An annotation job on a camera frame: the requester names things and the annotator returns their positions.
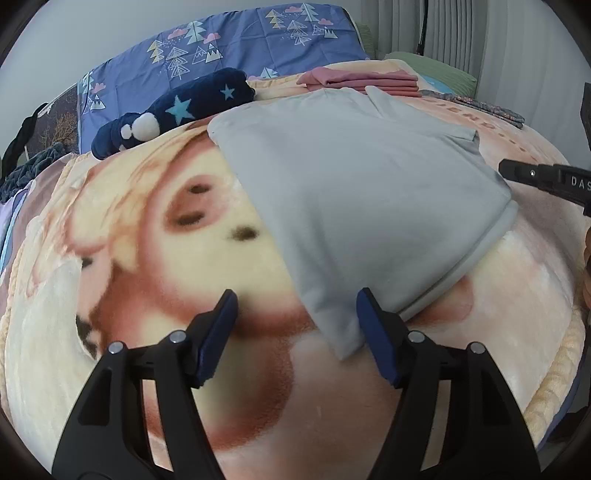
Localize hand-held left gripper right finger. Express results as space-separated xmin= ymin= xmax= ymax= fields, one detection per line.
xmin=355 ymin=287 xmax=541 ymax=480

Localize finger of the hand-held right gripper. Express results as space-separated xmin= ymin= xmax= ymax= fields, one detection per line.
xmin=499 ymin=159 xmax=562 ymax=191

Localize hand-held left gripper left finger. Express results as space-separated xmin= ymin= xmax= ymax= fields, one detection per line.
xmin=52 ymin=289 xmax=239 ymax=480

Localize light grey garment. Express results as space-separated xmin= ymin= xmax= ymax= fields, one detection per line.
xmin=208 ymin=87 xmax=520 ymax=362

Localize person's right hand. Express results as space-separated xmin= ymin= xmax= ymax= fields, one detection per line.
xmin=582 ymin=227 xmax=591 ymax=308

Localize printed plush blanket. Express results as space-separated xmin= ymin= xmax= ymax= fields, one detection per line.
xmin=0 ymin=69 xmax=588 ymax=480

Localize floral patterned folded cloth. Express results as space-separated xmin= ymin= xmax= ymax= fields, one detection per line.
xmin=428 ymin=90 xmax=526 ymax=130

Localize green pillow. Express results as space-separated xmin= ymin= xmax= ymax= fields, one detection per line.
xmin=382 ymin=51 xmax=479 ymax=96

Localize white curtain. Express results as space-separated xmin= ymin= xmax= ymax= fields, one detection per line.
xmin=378 ymin=0 xmax=591 ymax=118

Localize folded pink cloth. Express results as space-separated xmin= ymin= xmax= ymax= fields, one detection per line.
xmin=296 ymin=67 xmax=424 ymax=99

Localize navy star print plush cloth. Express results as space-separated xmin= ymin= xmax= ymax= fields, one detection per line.
xmin=90 ymin=67 xmax=257 ymax=160

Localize lavender cloth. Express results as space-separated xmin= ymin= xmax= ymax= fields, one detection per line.
xmin=0 ymin=179 xmax=29 ymax=268

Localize dark teal fluffy cloth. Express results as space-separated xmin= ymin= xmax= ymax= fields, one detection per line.
xmin=0 ymin=141 xmax=71 ymax=205

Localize dark branch print pillow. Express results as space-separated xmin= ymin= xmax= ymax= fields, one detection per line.
xmin=27 ymin=85 xmax=82 ymax=157

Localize black cloth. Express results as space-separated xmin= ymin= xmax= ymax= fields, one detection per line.
xmin=0 ymin=102 xmax=49 ymax=172

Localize blue tree-print pillow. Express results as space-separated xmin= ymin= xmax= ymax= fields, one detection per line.
xmin=76 ymin=3 xmax=371 ymax=154

